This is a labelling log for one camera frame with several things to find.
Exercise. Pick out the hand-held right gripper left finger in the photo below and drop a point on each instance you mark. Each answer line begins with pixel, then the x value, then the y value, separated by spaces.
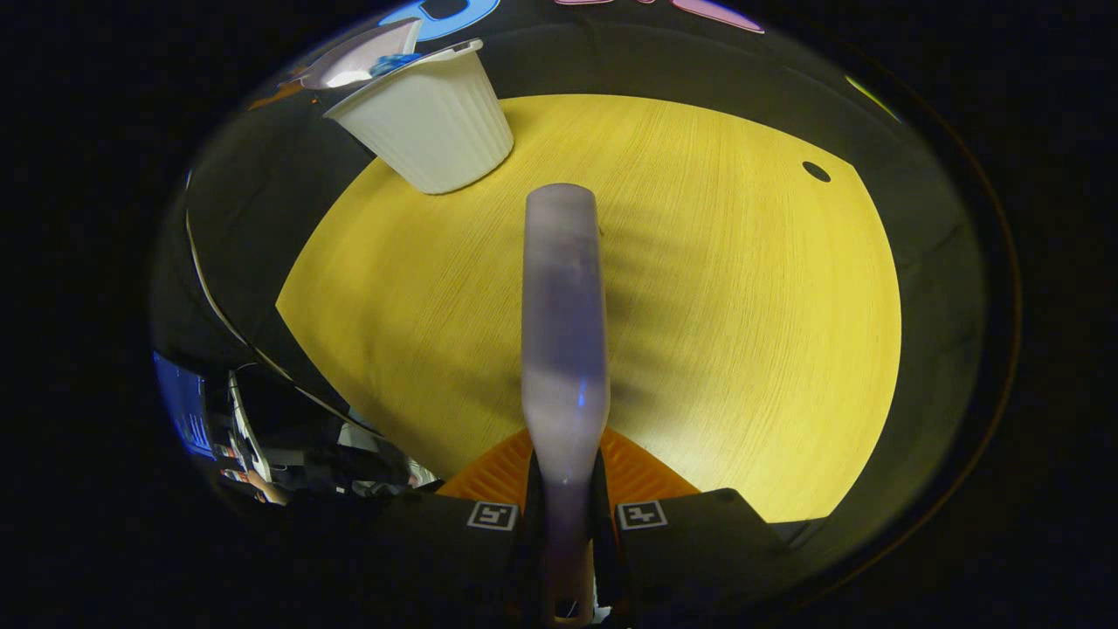
pixel 521 550

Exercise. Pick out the pink plastic dustpan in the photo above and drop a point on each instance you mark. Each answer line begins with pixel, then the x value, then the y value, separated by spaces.
pixel 358 57

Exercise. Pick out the white ribbed garbage bin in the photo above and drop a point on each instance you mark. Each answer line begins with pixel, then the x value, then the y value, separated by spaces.
pixel 437 122

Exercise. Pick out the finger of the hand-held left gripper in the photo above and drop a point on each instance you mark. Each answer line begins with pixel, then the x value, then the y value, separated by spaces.
pixel 278 94

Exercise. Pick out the blue computer screen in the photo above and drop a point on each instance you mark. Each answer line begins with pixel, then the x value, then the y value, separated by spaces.
pixel 185 402

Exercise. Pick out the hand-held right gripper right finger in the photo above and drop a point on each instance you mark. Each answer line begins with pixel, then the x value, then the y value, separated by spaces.
pixel 609 559

